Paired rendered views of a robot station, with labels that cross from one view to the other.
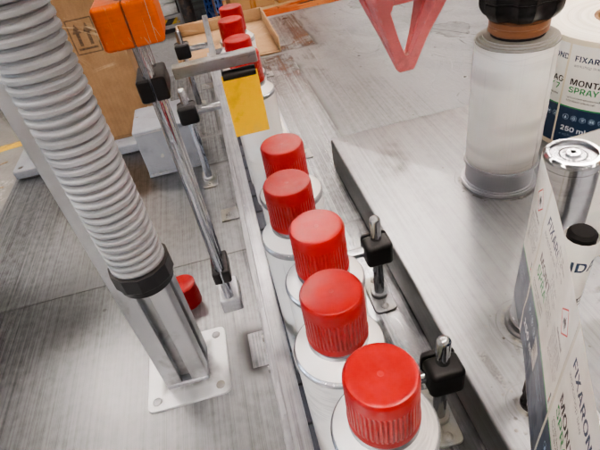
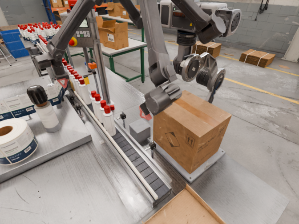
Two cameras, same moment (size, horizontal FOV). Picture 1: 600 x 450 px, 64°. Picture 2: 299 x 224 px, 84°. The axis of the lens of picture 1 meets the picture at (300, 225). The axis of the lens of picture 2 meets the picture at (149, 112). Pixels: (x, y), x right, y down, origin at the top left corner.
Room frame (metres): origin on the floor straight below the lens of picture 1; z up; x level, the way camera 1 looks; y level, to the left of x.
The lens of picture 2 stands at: (1.46, -0.14, 1.61)
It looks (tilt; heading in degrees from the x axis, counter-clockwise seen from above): 38 degrees down; 148
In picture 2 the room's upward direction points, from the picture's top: straight up
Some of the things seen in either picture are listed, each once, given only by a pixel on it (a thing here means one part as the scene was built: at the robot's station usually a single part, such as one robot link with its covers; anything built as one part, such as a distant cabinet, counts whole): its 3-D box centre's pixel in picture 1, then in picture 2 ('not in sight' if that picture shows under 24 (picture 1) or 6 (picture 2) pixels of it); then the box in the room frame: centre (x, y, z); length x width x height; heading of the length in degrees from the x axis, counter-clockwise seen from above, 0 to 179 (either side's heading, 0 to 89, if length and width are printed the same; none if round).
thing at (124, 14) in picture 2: not in sight; (125, 11); (-3.88, 2.30, 0.97); 0.42 x 0.39 x 0.37; 101
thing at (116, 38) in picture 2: not in sight; (115, 34); (-1.29, 0.90, 0.97); 0.51 x 0.39 x 0.37; 108
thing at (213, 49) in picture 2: not in sight; (205, 49); (-1.74, 3.69, 0.16); 0.65 x 0.54 x 0.32; 18
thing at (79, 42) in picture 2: not in sight; (80, 30); (0.26, 0.08, 1.38); 0.17 x 0.10 x 0.19; 61
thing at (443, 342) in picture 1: (421, 385); (74, 98); (0.21, -0.07, 0.89); 0.06 x 0.03 x 0.12; 95
